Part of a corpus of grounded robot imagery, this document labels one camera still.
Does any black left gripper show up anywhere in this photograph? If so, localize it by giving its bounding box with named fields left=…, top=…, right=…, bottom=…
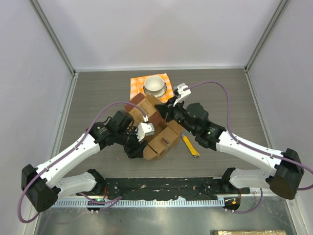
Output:
left=116, top=126, right=147, bottom=158

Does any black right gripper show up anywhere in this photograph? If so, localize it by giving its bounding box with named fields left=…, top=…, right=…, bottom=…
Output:
left=156, top=95, right=197, bottom=135

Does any brown cleaning product box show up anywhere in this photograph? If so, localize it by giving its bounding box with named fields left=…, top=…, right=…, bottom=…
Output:
left=124, top=93, right=163, bottom=126

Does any brown cardboard express box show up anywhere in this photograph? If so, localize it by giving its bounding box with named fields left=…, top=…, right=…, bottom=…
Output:
left=143, top=120, right=183, bottom=160

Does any yellow utility knife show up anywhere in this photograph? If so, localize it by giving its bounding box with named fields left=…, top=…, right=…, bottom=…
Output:
left=181, top=134, right=200, bottom=158

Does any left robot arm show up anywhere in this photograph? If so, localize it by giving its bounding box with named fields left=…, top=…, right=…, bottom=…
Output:
left=22, top=110, right=155, bottom=212

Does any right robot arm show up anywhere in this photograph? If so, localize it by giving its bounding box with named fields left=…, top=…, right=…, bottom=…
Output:
left=155, top=102, right=304, bottom=200

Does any scalloped white saucer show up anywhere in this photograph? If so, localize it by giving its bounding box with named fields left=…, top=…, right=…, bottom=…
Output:
left=143, top=83, right=167, bottom=97

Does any white ceramic bowl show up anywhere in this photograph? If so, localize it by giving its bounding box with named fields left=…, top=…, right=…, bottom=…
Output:
left=143, top=75, right=165, bottom=95

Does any orange checkered cloth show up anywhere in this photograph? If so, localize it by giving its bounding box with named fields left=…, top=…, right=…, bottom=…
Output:
left=130, top=73, right=174, bottom=103

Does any gold foil block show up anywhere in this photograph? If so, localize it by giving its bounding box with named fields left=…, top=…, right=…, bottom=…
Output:
left=213, top=230, right=287, bottom=235

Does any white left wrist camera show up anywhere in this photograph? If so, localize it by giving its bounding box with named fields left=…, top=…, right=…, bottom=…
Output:
left=136, top=122, right=155, bottom=142

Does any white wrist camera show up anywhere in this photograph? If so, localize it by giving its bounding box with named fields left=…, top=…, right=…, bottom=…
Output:
left=136, top=122, right=155, bottom=142
left=173, top=83, right=191, bottom=107

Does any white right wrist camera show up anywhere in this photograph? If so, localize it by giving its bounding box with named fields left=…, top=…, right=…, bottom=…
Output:
left=173, top=83, right=191, bottom=107

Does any white slotted cable duct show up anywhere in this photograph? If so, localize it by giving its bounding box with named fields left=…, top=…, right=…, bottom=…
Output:
left=52, top=197, right=224, bottom=209

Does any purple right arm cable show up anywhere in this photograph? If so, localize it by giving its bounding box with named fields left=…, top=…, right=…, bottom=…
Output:
left=188, top=81, right=313, bottom=213

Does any aluminium frame rail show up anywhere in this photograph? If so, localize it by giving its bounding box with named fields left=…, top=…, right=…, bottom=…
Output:
left=29, top=0, right=76, bottom=76

